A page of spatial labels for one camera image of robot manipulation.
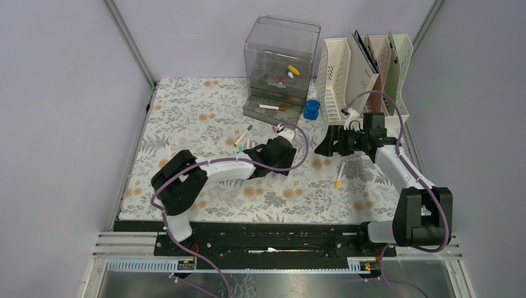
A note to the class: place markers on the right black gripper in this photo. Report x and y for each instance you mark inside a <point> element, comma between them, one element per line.
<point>334,133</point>

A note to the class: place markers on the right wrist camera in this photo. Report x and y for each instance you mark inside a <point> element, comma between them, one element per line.
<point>351,116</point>

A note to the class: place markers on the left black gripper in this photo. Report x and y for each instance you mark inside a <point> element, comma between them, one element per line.
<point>288,159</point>

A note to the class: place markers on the yellow small bottle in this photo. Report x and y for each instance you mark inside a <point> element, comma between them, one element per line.
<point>294,70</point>

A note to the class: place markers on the green cap white marker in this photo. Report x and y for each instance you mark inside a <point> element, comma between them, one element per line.
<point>242,136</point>

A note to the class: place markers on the blue cap small bottle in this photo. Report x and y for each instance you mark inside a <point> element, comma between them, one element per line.
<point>289,74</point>

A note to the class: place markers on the blue stapler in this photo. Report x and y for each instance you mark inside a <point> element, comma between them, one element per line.
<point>311,110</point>

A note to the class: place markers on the beige notebook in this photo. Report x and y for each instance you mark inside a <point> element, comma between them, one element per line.
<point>362,74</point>

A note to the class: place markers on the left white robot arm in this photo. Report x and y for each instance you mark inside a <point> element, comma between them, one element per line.
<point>182,179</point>

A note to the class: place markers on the white mesh file rack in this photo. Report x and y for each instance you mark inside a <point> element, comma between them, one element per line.
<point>332,79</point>

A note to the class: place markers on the yellow cap white marker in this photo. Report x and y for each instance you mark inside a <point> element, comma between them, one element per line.
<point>339,175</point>

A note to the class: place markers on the floral table mat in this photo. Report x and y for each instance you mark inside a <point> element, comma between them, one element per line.
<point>206,117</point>

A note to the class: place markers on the clear acrylic drawer organizer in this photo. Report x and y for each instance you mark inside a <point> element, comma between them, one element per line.
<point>274,43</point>

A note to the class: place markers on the pink clipboard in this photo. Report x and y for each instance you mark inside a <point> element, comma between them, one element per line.
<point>380,49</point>

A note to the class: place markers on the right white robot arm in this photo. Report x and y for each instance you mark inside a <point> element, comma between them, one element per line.
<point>423,216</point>

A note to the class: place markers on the brown cap white marker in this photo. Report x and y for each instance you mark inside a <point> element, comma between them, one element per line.
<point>276,108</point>

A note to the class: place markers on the green clipboard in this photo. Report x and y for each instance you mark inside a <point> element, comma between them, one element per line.
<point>401,54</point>

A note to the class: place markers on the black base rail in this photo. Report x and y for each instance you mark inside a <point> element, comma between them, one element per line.
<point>276,246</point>

